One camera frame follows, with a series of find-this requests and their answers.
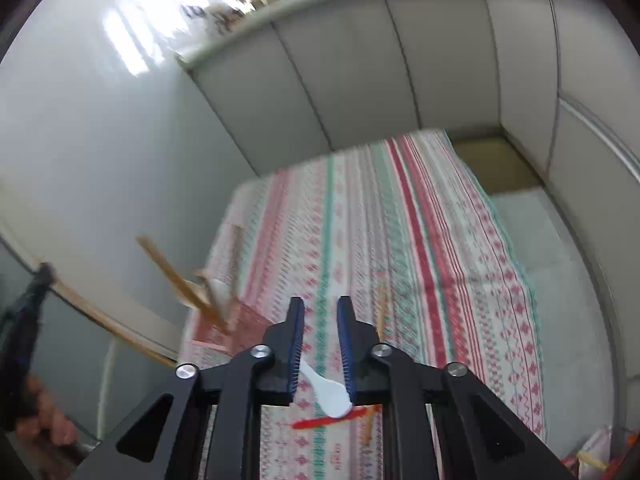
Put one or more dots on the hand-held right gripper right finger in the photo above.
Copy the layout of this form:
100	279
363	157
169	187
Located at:
345	355

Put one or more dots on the pink perforated basket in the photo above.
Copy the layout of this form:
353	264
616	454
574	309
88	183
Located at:
245	330

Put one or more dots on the wooden chopstick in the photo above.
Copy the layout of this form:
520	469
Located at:
115	327
205	285
170	275
382	310

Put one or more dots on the white rice paddle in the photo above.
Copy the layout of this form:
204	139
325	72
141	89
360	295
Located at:
220	292
330	395

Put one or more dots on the patterned red green tablecloth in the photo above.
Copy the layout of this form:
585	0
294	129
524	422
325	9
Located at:
425	260

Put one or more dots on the pale pink packet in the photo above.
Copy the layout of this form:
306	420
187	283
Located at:
595	447

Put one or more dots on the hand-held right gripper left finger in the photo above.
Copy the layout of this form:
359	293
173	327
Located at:
296	355

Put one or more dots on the person's left hand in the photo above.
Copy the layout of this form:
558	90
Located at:
50	415

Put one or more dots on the red plastic spoon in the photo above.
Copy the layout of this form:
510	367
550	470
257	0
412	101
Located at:
320	421

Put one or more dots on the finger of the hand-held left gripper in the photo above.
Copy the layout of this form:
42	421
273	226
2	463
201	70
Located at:
41	282

